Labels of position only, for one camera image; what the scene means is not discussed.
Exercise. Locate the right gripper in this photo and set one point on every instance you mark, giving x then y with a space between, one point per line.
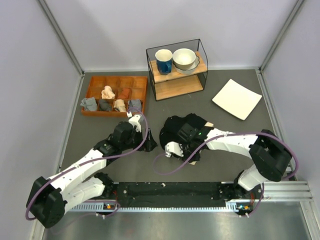
184 146

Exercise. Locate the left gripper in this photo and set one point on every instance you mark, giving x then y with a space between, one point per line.
150 143

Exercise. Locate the black underwear cream waistband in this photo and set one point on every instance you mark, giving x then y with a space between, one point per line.
169 132

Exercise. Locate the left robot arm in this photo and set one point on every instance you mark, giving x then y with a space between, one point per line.
50 198

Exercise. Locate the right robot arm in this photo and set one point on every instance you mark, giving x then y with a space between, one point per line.
270 156

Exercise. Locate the blue striped rolled cloth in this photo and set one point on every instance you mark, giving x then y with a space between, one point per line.
135 104

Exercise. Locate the cream rolled cloth lower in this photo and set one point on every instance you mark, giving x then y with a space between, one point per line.
119 105

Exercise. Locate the cream rolled cloth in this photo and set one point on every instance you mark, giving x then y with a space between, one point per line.
107 93
119 105

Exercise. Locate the orange rolled cloth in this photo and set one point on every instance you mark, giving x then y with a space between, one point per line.
124 93

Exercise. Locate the dark grey rolled cloth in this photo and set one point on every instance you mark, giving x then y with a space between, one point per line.
104 105

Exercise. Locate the white square plate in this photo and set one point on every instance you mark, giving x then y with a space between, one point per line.
236 99

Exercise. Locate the wooden compartment organizer tray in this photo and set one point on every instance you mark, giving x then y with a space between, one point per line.
138 85

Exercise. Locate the cream rolled cloth upper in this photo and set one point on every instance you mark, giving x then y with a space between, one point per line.
107 93

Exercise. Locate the white scalloped dish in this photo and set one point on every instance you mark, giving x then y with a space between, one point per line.
190 70

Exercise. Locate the grey striped rolled cloth left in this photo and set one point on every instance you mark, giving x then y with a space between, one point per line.
89 104

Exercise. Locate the cream ceramic bowl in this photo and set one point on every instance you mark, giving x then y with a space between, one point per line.
184 58

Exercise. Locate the blue ceramic mug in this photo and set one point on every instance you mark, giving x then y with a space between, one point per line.
164 61

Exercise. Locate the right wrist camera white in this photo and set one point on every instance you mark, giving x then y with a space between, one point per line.
174 148

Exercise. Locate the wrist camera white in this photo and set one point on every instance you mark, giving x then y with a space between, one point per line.
135 120
174 148

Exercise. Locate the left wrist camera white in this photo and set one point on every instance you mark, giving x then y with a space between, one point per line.
135 120

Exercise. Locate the black wire wooden shelf rack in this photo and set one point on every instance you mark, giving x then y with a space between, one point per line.
175 84

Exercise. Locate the aluminium frame rail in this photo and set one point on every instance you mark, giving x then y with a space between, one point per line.
278 191

